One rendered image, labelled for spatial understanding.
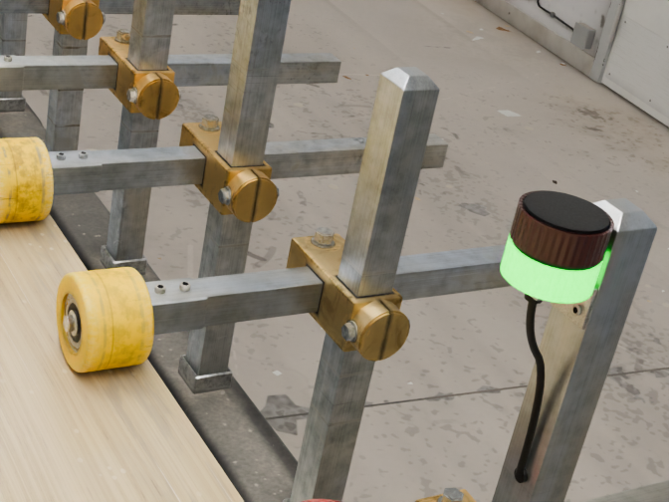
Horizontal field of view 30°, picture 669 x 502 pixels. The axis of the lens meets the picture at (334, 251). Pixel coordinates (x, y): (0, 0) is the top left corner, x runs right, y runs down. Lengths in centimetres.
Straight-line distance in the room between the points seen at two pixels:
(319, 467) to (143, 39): 55
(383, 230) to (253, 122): 25
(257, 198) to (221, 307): 22
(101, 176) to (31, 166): 8
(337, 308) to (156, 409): 18
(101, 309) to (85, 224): 70
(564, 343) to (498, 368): 206
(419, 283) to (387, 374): 164
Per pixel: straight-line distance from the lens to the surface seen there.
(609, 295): 82
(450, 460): 256
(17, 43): 195
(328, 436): 113
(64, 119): 173
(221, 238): 127
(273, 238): 323
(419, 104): 99
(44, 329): 108
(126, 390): 101
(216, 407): 135
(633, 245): 81
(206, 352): 135
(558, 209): 78
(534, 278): 77
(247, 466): 128
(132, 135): 148
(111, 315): 98
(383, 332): 105
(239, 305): 105
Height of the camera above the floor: 148
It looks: 27 degrees down
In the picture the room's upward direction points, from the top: 12 degrees clockwise
